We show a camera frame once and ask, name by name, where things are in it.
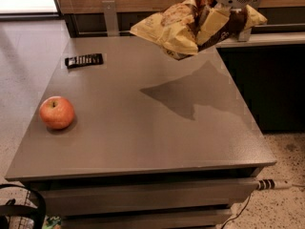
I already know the grey metal bracket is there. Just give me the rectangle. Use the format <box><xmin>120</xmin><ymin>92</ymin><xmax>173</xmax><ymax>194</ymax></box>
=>
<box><xmin>102</xmin><ymin>0</ymin><xmax>120</xmax><ymax>36</ymax></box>

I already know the striped cable plug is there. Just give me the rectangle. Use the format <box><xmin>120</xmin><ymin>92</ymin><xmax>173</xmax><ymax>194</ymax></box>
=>
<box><xmin>256</xmin><ymin>179</ymin><xmax>304</xmax><ymax>191</ymax></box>

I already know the yellow brown chip bag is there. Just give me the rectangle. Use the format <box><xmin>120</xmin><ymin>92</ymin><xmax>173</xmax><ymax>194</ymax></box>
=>
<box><xmin>131</xmin><ymin>0</ymin><xmax>267</xmax><ymax>60</ymax></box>

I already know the grey cabinet with drawers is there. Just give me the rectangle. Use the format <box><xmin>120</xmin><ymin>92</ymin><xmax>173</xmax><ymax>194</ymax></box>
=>
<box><xmin>6</xmin><ymin>37</ymin><xmax>275</xmax><ymax>229</ymax></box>

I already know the red apple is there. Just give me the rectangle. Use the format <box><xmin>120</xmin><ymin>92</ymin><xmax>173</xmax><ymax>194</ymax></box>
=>
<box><xmin>39</xmin><ymin>96</ymin><xmax>75</xmax><ymax>130</ymax></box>

